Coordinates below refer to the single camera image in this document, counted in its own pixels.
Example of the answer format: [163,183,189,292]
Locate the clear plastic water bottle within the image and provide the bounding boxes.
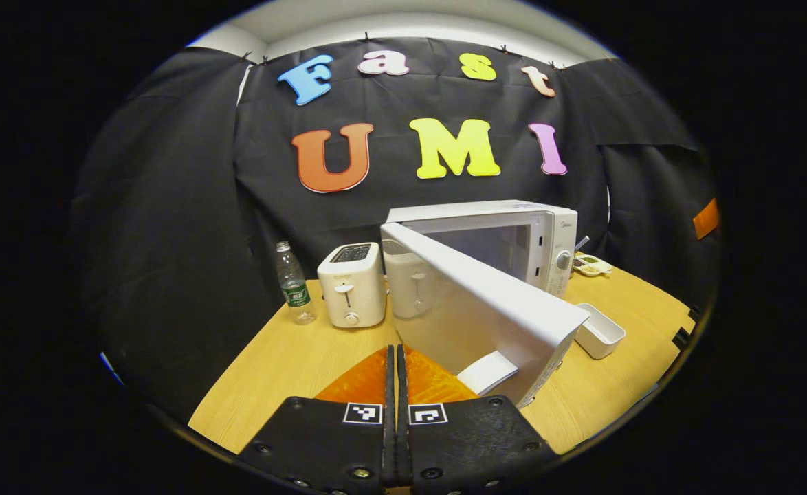
[275,241,317,325]

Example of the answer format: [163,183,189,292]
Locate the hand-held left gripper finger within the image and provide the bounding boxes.
[397,344,559,495]
[239,344,397,495]

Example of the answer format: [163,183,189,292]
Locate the black backdrop cloth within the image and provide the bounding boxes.
[70,36,720,424]

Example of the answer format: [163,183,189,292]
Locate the white rectangular dish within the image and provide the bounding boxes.
[574,302,626,360]

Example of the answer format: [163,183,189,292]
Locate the white microwave oven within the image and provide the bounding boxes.
[380,200,591,410]

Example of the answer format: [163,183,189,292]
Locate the white toaster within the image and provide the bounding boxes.
[317,242,388,329]

